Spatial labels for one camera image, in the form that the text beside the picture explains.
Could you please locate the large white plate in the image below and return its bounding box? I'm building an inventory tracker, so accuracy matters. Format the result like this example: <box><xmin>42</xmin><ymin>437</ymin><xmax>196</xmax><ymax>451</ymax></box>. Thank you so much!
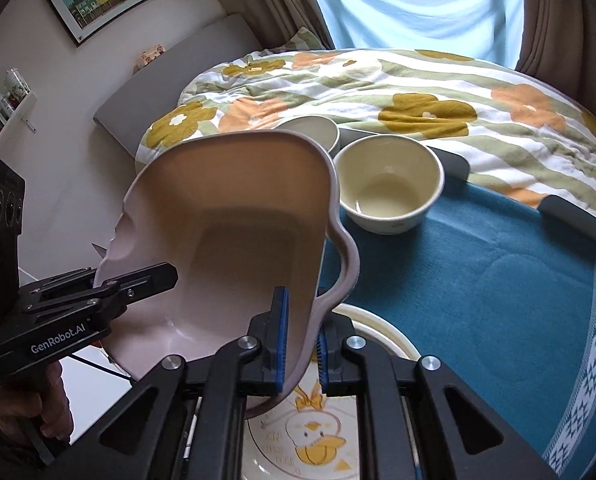
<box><xmin>334</xmin><ymin>304</ymin><xmax>420</xmax><ymax>361</ymax></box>

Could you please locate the small duck pattern plate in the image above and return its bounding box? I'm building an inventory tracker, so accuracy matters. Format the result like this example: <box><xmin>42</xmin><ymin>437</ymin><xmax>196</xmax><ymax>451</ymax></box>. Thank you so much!
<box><xmin>241</xmin><ymin>378</ymin><xmax>360</xmax><ymax>480</ymax></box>

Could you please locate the pink square handled dish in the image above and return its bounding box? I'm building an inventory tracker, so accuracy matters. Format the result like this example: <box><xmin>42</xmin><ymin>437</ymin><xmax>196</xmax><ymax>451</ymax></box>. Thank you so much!
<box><xmin>96</xmin><ymin>129</ymin><xmax>360</xmax><ymax>416</ymax></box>

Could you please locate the person's left hand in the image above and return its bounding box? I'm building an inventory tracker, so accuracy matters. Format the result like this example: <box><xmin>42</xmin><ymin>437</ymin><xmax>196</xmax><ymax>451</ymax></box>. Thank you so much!
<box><xmin>0</xmin><ymin>362</ymin><xmax>74</xmax><ymax>443</ymax></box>

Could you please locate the cream round bowl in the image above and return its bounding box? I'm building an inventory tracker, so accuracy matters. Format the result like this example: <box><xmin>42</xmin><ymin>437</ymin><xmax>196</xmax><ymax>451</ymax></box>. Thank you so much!
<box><xmin>334</xmin><ymin>134</ymin><xmax>445</xmax><ymax>235</ymax></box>

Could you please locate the teal blue table mat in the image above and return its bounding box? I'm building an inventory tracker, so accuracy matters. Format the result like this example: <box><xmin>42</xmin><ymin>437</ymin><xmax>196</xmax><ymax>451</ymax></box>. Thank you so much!
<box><xmin>341</xmin><ymin>175</ymin><xmax>596</xmax><ymax>479</ymax></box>

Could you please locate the grey headboard cushion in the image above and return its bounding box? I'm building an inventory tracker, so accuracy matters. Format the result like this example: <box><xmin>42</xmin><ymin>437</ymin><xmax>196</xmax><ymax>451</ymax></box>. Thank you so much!
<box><xmin>92</xmin><ymin>14</ymin><xmax>261</xmax><ymax>156</ymax></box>

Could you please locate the small cream bowl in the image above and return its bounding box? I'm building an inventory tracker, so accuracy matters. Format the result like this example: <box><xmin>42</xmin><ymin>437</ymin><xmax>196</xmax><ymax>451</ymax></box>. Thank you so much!
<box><xmin>276</xmin><ymin>115</ymin><xmax>340</xmax><ymax>158</ymax></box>

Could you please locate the floral quilt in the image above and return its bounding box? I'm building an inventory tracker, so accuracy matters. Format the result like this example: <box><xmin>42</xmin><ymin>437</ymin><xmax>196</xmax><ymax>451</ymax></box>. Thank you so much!
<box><xmin>135</xmin><ymin>50</ymin><xmax>596</xmax><ymax>217</ymax></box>

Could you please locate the black cable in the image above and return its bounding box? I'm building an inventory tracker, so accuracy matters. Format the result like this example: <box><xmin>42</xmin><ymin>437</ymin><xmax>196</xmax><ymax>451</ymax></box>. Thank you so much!
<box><xmin>66</xmin><ymin>351</ymin><xmax>134</xmax><ymax>384</ymax></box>

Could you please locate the white wall shelf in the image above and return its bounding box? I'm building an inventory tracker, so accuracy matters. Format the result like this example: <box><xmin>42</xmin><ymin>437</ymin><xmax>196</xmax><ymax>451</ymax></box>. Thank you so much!
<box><xmin>0</xmin><ymin>67</ymin><xmax>37</xmax><ymax>153</ymax></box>

